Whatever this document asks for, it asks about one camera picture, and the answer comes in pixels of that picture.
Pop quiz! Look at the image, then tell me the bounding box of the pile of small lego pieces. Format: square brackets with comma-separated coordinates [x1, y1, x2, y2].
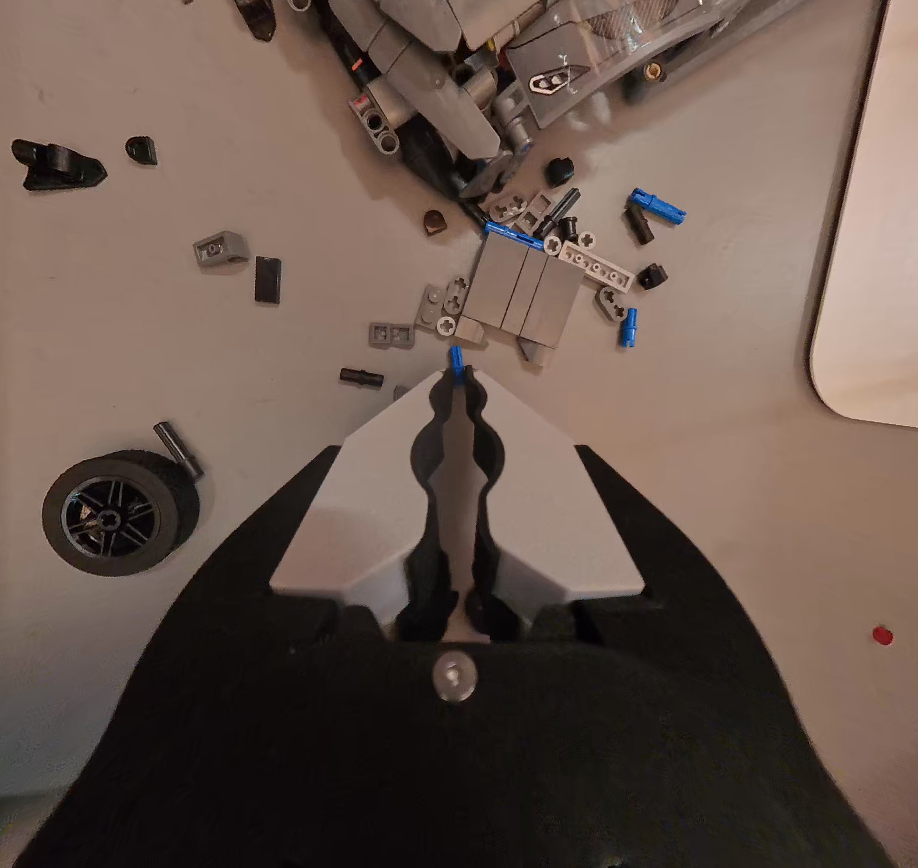
[416, 187, 689, 349]

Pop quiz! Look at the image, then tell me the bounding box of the white book stand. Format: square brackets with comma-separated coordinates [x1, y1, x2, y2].
[810, 0, 918, 428]

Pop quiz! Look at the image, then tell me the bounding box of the grey lego car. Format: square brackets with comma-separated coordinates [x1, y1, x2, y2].
[262, 0, 905, 209]

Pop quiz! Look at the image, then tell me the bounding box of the black lego wheel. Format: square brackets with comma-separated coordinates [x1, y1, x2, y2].
[42, 450, 202, 576]

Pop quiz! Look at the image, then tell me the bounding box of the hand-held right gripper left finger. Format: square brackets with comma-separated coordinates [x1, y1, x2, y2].
[269, 368, 460, 643]

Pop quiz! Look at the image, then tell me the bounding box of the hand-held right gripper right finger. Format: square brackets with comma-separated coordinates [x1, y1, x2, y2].
[465, 366, 646, 643]

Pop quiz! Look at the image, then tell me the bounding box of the grey lego panel assembly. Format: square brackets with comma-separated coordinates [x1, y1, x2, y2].
[455, 233, 585, 367]

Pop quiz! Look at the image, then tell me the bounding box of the dark grey lego axle connector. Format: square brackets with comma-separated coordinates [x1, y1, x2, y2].
[153, 420, 205, 482]

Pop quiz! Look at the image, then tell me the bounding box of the black lego wedge piece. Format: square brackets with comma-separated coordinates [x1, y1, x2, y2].
[11, 139, 109, 191]

